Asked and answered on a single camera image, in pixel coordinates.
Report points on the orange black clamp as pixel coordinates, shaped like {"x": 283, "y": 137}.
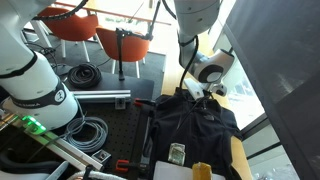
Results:
{"x": 121, "y": 165}
{"x": 138, "y": 102}

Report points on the black perforated breadboard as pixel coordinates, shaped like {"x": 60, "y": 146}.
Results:
{"x": 121, "y": 133}

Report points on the black smooth base plate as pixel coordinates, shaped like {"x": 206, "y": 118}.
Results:
{"x": 133, "y": 86}

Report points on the black camera stand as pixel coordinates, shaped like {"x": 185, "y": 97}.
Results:
{"x": 119, "y": 50}

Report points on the yellow block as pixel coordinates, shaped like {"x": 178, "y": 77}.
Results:
{"x": 201, "y": 172}

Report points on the long aluminium extrusion rail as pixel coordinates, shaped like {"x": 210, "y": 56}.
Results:
{"x": 100, "y": 96}

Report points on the orange chair with white legs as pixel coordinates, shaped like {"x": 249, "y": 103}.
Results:
{"x": 70, "y": 30}
{"x": 133, "y": 46}

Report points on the black clamping bar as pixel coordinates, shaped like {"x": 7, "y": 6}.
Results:
{"x": 138, "y": 140}

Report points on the black zip jersey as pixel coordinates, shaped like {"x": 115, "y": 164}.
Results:
{"x": 200, "y": 133}

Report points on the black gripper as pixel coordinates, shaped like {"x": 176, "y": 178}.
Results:
{"x": 208, "y": 90}

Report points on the metal corner bracket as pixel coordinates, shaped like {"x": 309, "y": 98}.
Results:
{"x": 120, "y": 103}
{"x": 101, "y": 156}

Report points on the white paper sheet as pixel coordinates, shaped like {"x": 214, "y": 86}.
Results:
{"x": 170, "y": 171}

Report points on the black window frame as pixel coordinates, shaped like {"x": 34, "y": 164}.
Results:
{"x": 266, "y": 149}

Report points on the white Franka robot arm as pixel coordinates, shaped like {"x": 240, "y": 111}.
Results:
{"x": 30, "y": 83}

